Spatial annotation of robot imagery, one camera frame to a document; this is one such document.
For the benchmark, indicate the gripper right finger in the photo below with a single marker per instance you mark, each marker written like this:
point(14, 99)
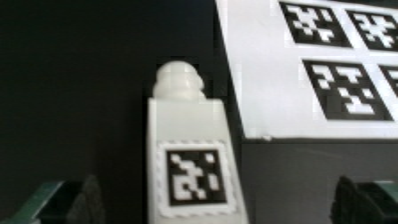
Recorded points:
point(364, 203)

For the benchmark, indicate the white table leg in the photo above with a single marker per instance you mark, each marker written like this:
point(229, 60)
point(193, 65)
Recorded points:
point(193, 190)

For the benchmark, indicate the white paper with tags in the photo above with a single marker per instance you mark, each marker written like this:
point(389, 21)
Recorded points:
point(312, 58)

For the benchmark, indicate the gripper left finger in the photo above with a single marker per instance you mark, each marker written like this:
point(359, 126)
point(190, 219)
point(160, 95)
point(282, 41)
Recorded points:
point(64, 203)

